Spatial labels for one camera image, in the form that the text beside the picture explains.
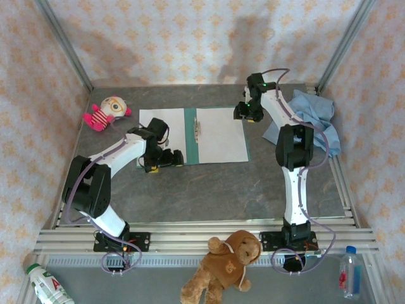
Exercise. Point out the green paper folder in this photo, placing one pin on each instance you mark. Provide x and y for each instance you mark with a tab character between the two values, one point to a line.
190	145

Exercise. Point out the white paper sheet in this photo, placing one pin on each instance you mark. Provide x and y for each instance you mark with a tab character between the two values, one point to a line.
171	126
221	136

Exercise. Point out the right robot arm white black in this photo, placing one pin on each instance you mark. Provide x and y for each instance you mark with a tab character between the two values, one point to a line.
278	107

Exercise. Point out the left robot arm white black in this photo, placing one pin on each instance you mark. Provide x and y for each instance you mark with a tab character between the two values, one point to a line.
126	152

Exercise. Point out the metal folder clip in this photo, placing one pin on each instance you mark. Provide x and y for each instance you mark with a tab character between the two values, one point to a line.
196	130

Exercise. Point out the pink striped plush doll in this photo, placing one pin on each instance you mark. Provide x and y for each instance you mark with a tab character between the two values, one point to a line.
114	106

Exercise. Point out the crumpled blue cloth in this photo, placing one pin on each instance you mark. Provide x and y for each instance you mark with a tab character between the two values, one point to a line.
316	111

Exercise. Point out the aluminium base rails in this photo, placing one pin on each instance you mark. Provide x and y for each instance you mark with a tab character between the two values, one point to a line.
190	237

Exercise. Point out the brown teddy bear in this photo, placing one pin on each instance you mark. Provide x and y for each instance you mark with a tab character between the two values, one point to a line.
221	263

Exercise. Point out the white bottle green cap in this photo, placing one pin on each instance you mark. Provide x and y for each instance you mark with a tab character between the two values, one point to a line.
47	285

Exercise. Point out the clear water bottle blue cap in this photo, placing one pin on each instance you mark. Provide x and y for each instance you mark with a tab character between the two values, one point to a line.
349	278

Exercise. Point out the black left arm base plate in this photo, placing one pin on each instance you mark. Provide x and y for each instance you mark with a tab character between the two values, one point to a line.
142	240

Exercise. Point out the aluminium side rail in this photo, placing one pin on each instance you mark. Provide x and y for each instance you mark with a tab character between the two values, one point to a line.
349	212
78	139

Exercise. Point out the aluminium frame post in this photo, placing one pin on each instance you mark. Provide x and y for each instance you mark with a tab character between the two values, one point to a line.
345	44
64	44

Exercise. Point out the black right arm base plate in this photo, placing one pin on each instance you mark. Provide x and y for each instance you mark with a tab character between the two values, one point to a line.
269	240

